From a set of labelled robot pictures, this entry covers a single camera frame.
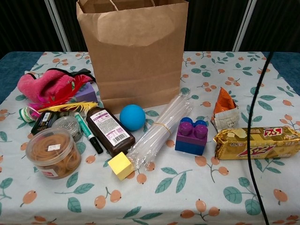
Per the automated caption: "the purple blue toy block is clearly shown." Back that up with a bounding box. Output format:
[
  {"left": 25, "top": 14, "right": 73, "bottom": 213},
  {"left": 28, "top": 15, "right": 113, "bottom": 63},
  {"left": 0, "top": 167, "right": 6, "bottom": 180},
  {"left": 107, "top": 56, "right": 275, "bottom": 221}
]
[{"left": 174, "top": 117, "right": 209, "bottom": 157}]

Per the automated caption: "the orange snack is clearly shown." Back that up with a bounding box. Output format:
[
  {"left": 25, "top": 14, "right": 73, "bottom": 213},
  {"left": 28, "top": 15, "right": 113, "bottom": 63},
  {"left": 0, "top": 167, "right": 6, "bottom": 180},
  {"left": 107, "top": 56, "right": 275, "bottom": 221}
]
[{"left": 210, "top": 86, "right": 240, "bottom": 129}]

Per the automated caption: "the gold biscuit pack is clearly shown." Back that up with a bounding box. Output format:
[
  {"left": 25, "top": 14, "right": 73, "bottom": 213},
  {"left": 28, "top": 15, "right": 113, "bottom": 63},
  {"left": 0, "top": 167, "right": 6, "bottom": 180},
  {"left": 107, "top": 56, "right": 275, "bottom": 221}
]
[{"left": 213, "top": 126, "right": 300, "bottom": 160}]

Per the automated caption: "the clear tub of rubber bands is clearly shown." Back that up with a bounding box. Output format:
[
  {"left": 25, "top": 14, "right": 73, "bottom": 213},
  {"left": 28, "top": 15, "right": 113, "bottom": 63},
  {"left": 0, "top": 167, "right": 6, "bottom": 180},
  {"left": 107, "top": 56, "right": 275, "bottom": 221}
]
[{"left": 25, "top": 127, "right": 82, "bottom": 180}]

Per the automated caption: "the brown paper bag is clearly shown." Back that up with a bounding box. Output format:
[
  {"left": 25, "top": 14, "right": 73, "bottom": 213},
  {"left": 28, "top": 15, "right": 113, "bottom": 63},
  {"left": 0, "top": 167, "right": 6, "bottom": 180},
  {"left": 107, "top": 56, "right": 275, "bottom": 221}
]
[{"left": 75, "top": 0, "right": 189, "bottom": 115}]

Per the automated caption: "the blue ball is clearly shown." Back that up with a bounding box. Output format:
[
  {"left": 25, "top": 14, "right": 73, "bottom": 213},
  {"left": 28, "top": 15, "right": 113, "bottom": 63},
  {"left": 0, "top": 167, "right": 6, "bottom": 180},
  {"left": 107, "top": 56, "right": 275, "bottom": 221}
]
[{"left": 119, "top": 104, "right": 146, "bottom": 131}]

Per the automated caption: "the bundle of clear straws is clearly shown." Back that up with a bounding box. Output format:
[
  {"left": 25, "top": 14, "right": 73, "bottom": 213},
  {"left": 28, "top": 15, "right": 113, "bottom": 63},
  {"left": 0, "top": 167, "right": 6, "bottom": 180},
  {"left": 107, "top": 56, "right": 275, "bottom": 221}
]
[{"left": 126, "top": 92, "right": 195, "bottom": 171}]

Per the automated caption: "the brown bottle with white label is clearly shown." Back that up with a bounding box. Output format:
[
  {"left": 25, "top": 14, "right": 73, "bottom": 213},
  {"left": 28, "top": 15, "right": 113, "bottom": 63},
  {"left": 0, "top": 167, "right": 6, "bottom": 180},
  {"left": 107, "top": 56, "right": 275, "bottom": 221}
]
[{"left": 85, "top": 106, "right": 136, "bottom": 158}]

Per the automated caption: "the yellow foam cube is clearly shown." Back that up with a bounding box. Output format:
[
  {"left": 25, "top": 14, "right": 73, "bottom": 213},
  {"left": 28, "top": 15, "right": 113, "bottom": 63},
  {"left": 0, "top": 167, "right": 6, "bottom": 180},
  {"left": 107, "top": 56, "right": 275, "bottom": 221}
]
[{"left": 108, "top": 151, "right": 133, "bottom": 181}]

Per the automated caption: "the purple foam block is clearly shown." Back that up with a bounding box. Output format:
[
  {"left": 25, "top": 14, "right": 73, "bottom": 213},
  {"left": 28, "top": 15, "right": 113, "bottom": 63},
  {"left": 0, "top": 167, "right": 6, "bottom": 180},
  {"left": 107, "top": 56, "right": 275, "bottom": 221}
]
[{"left": 75, "top": 82, "right": 98, "bottom": 103}]

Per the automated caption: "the green marker pen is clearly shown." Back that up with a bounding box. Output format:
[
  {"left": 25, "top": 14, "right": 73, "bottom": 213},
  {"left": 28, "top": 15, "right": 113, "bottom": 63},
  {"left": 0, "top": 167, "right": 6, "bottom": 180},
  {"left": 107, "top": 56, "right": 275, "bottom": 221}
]
[{"left": 74, "top": 112, "right": 104, "bottom": 155}]

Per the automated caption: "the yellow feather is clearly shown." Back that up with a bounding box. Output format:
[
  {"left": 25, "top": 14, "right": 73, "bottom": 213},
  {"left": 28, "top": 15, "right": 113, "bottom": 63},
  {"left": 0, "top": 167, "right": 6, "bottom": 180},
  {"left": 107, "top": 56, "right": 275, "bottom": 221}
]
[{"left": 37, "top": 100, "right": 99, "bottom": 113}]

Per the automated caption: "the red feather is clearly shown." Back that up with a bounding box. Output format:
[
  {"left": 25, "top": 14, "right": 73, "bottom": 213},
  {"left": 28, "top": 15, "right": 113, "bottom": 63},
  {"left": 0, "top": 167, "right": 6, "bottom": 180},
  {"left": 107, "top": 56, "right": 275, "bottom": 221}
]
[{"left": 38, "top": 75, "right": 92, "bottom": 111}]

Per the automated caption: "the floral tablecloth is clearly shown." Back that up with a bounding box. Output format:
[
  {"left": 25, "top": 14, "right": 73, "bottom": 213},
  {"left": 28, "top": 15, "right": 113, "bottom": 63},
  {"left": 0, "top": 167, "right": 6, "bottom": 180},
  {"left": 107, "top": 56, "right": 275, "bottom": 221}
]
[{"left": 0, "top": 51, "right": 300, "bottom": 225}]

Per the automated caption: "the clear tub of paper clips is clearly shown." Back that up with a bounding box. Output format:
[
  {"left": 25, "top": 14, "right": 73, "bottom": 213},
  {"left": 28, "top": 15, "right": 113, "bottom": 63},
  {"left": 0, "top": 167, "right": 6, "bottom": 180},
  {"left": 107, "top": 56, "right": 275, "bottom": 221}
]
[{"left": 51, "top": 116, "right": 83, "bottom": 143}]

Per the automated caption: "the small black box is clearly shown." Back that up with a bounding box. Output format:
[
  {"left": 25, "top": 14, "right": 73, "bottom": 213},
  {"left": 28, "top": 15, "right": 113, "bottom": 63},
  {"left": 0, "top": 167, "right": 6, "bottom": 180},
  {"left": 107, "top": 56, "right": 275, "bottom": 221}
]
[{"left": 30, "top": 111, "right": 59, "bottom": 136}]

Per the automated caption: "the black pleated curtain panel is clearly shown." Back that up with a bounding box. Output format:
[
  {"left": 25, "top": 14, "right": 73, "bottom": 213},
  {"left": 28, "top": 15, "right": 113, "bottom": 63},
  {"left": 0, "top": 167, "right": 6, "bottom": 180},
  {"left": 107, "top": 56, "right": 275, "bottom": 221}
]
[
  {"left": 0, "top": 0, "right": 65, "bottom": 53},
  {"left": 241, "top": 0, "right": 300, "bottom": 53},
  {"left": 187, "top": 0, "right": 247, "bottom": 52},
  {"left": 52, "top": 0, "right": 89, "bottom": 52}
]

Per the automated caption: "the pink fluffy cloth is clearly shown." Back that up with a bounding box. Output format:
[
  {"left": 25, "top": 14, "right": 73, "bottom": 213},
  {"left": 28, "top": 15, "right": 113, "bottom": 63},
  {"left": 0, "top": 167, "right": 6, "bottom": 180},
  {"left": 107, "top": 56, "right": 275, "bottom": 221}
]
[{"left": 17, "top": 69, "right": 78, "bottom": 104}]

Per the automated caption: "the magenta feather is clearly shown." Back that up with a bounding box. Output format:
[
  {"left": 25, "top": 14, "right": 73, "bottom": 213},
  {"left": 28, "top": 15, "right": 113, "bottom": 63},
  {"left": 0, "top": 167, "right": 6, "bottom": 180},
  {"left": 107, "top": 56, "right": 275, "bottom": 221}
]
[{"left": 28, "top": 102, "right": 42, "bottom": 118}]

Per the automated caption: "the green white striped tape roll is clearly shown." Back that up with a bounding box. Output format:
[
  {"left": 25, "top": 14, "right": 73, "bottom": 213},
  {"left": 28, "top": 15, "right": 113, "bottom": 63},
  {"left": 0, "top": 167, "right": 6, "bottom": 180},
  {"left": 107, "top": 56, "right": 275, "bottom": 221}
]
[{"left": 19, "top": 105, "right": 36, "bottom": 123}]

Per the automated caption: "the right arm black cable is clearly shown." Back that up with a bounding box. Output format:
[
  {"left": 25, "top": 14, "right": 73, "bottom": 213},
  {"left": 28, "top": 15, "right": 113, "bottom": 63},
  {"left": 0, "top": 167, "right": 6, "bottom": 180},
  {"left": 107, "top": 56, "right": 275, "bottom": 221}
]
[{"left": 247, "top": 52, "right": 275, "bottom": 225}]

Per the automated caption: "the grey aluminium partition frame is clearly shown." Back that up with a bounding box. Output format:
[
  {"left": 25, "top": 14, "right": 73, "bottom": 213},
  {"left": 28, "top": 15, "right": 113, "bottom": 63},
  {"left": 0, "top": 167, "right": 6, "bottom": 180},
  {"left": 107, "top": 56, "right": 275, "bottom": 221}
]
[
  {"left": 44, "top": 0, "right": 72, "bottom": 53},
  {"left": 233, "top": 0, "right": 257, "bottom": 53}
]

